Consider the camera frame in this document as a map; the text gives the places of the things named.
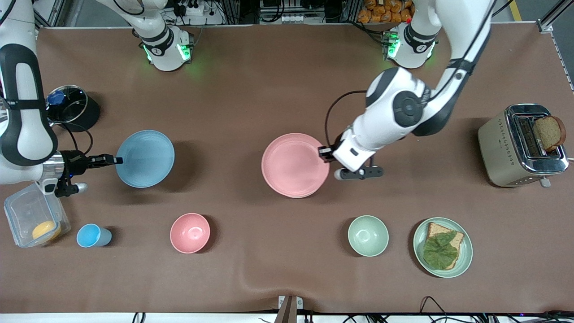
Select blue cup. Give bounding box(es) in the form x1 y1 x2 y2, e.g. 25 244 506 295
76 223 113 248

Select pink plate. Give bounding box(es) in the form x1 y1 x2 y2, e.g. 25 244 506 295
261 133 331 199

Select green plate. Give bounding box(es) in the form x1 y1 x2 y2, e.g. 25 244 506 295
413 217 473 279

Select green lettuce leaf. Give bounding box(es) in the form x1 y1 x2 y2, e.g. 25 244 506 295
423 231 459 271

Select brown toast slice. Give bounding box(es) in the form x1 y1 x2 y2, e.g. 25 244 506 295
533 116 567 152

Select black saucepan blue handle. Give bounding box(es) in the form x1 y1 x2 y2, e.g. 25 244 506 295
47 84 101 133

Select brown table cloth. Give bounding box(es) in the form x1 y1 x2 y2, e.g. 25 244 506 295
0 22 574 314

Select metal camera bracket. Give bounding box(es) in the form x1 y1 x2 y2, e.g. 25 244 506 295
278 295 304 323

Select black cable loop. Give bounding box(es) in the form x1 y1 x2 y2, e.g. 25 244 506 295
419 296 450 323

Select beige chrome toaster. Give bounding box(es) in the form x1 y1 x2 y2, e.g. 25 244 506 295
478 104 569 188

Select bread slice under lettuce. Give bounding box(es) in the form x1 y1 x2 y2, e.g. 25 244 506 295
424 222 465 270

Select blue plate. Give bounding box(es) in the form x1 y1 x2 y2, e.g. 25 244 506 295
116 130 175 188

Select glass lid blue knob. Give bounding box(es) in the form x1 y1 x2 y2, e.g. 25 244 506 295
47 85 88 125

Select clear plastic container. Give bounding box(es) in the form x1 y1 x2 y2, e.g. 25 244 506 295
4 182 71 248

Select green bowl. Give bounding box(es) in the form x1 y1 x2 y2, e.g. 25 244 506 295
348 215 389 257

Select orange snack packs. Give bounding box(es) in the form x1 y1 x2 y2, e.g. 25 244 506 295
357 0 414 24

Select pink bowl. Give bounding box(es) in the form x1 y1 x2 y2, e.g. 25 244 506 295
170 213 211 254

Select white power strip with plugs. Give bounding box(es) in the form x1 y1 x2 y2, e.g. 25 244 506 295
178 1 207 17

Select orange round food piece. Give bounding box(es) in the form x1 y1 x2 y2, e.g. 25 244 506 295
32 220 62 241

